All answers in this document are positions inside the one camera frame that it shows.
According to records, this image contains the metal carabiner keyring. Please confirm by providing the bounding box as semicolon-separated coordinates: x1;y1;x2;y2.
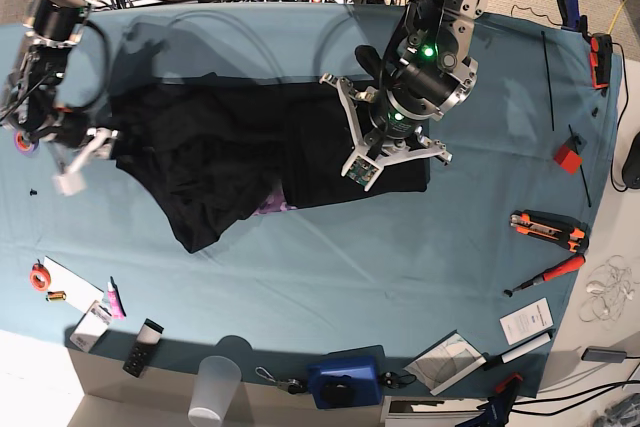
255;366;308;395

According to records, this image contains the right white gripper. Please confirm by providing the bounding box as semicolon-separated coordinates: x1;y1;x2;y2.
53;127;120;196

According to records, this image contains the translucent plastic cup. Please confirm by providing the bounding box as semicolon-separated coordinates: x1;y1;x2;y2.
188;356;241;427

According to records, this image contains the pink glue tube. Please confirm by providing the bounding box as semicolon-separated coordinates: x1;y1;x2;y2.
107;277;126;320

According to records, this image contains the orange black screwdriver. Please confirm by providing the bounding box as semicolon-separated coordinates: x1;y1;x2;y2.
503;254;586;297

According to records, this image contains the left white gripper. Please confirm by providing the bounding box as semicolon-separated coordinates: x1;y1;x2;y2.
319;73;452;191

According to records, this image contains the red cube block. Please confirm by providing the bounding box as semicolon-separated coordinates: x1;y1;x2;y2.
553;143;582;175

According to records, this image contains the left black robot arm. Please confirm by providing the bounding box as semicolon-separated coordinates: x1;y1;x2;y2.
320;0;488;190

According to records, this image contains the white paper sheet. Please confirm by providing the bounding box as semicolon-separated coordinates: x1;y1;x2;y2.
43;257;104;313

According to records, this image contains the teal table cloth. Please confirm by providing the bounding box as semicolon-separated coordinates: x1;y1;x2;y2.
1;14;617;379

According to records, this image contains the black t-shirt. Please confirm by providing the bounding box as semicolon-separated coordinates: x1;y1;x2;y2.
110;78;429;253

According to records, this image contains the black white remote control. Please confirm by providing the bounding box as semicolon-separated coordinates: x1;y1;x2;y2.
123;319;164;378

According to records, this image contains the folded map booklet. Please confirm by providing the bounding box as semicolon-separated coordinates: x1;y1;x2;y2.
404;332;487;396

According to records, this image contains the red black power tool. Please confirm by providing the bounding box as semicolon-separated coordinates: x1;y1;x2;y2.
589;33;613;95

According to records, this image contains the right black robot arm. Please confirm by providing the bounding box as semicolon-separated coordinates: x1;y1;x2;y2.
1;0;118;196

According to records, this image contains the white packaged card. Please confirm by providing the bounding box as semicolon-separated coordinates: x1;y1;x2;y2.
69;301;113;353

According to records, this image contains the orange tape roll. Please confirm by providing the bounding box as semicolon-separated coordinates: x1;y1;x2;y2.
29;263;52;292

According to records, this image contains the purple tape roll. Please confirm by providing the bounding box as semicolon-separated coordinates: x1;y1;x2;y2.
13;132;39;156

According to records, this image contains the white printed card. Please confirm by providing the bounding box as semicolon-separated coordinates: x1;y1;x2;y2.
499;298;553;346

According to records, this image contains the white cable bundle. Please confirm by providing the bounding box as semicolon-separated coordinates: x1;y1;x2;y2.
578;254;640;326

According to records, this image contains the small brass battery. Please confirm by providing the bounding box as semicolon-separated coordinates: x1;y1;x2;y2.
46;291;67;302

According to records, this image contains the thin black rod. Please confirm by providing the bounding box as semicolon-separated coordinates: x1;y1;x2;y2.
568;125;593;208

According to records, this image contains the orange black utility knife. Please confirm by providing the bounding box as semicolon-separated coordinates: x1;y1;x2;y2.
509;210;589;254

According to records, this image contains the blue camera box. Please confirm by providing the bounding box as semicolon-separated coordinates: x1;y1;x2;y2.
307;355;382;410

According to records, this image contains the black white marker pen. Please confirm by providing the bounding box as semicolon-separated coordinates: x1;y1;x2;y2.
483;330;552;371

